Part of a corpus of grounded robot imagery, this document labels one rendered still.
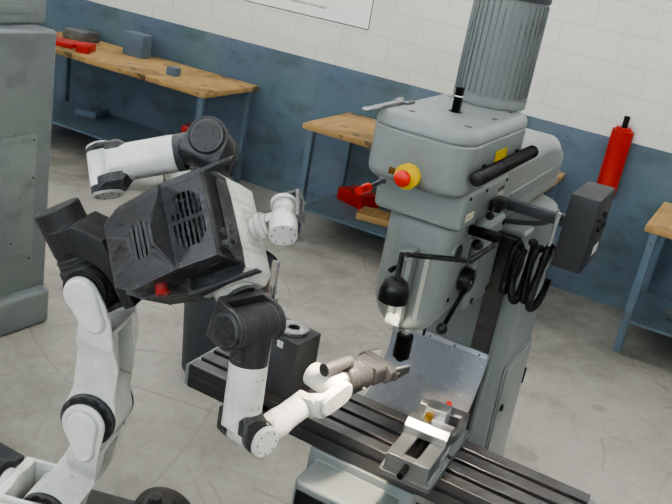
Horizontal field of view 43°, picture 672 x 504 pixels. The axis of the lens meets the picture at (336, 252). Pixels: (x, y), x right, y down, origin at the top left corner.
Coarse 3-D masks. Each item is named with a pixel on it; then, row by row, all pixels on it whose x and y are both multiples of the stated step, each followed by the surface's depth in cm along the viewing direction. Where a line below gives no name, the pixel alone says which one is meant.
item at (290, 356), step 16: (288, 320) 252; (288, 336) 245; (304, 336) 247; (320, 336) 251; (272, 352) 248; (288, 352) 244; (304, 352) 246; (272, 368) 249; (288, 368) 246; (304, 368) 250; (272, 384) 250; (288, 384) 247; (304, 384) 253
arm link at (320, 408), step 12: (336, 384) 211; (348, 384) 212; (300, 396) 208; (312, 396) 208; (324, 396) 208; (336, 396) 209; (348, 396) 213; (312, 408) 207; (324, 408) 208; (336, 408) 212
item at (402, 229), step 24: (408, 216) 215; (408, 240) 216; (432, 240) 213; (456, 240) 214; (384, 264) 222; (432, 264) 214; (456, 264) 220; (432, 288) 217; (384, 312) 225; (408, 312) 221; (432, 312) 220
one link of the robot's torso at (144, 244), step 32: (224, 160) 189; (160, 192) 183; (192, 192) 192; (224, 192) 188; (128, 224) 188; (160, 224) 182; (192, 224) 179; (224, 224) 183; (256, 224) 193; (128, 256) 187; (160, 256) 181; (192, 256) 177; (224, 256) 178; (256, 256) 194; (128, 288) 186; (160, 288) 185; (192, 288) 187; (224, 288) 189; (256, 288) 198
